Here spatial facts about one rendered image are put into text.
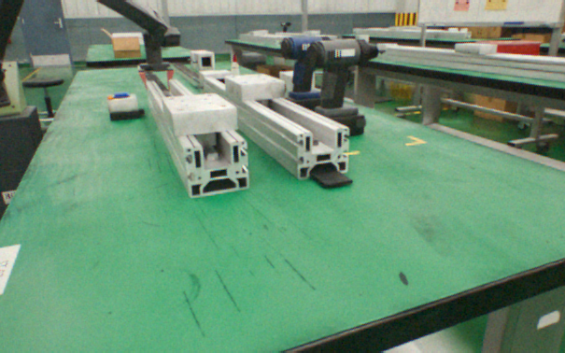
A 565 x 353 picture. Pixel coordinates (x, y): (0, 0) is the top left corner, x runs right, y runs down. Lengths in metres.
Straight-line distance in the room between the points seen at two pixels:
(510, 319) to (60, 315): 0.63
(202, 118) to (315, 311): 0.41
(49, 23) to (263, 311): 12.08
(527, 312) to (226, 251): 0.50
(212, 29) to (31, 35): 4.61
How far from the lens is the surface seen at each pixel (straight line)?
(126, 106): 1.27
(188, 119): 0.70
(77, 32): 12.35
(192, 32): 12.55
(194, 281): 0.47
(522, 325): 0.80
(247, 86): 0.98
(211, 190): 0.68
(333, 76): 0.96
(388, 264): 0.49
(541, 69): 2.11
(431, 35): 5.46
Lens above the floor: 1.05
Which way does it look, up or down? 21 degrees down
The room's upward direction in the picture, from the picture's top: 1 degrees counter-clockwise
